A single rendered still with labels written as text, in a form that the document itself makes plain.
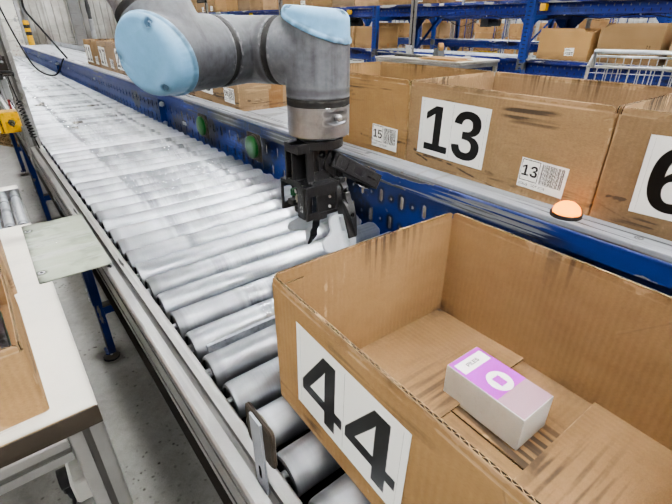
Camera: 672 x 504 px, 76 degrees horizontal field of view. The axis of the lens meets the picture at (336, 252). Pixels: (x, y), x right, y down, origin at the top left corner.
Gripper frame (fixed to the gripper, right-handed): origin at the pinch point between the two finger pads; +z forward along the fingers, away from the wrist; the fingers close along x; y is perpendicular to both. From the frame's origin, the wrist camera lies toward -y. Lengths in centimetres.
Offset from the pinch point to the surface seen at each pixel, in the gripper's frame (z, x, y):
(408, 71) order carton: -23, -39, -58
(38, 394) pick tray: 2.6, 3.2, 44.7
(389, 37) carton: -16, -474, -479
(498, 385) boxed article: 0.3, 36.0, 4.6
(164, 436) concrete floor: 80, -54, 26
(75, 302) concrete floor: 80, -153, 33
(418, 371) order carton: 4.4, 26.4, 6.3
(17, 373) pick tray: -1.2, 3.2, 45.6
